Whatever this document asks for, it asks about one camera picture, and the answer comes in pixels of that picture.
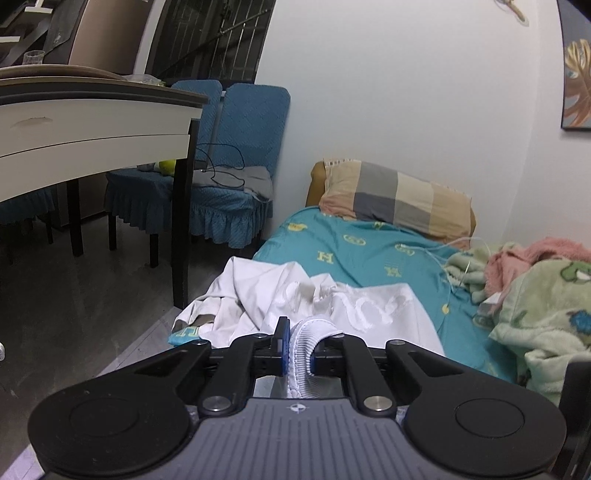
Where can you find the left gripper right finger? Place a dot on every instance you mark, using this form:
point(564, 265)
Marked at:
point(349, 358)

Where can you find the yellow plush toy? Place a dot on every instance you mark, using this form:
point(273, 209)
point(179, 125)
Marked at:
point(166, 167)

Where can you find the framed picture on wall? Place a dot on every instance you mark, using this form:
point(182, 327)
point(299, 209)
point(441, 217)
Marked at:
point(575, 28)

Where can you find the glass cup on desk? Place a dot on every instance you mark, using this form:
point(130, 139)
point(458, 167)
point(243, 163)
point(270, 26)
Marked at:
point(33, 57)

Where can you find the green fleece blanket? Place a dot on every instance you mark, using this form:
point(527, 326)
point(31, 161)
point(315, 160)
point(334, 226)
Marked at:
point(543, 317)

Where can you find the teal patterned bed sheet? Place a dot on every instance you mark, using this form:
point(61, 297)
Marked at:
point(369, 279)

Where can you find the white t-shirt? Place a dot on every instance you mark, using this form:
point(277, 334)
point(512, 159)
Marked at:
point(250, 296)

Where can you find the cardboard box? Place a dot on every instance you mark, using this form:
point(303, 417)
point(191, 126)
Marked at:
point(113, 36)

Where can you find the blue covered chair near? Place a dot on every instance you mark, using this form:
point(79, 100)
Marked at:
point(232, 197)

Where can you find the blue covered chair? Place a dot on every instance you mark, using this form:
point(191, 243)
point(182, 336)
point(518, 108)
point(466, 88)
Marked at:
point(232, 197)
point(142, 196)

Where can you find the grey cloth on chair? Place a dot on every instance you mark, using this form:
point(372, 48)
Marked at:
point(254, 180)

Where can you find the pink fleece blanket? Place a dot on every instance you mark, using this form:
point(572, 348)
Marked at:
point(506, 265)

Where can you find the blue covered chair far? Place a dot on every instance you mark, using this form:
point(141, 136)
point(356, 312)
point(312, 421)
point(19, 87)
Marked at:
point(142, 196)

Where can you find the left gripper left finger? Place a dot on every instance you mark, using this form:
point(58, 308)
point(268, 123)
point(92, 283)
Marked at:
point(238, 366)

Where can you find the white desk with black legs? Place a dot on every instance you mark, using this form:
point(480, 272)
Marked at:
point(60, 123)

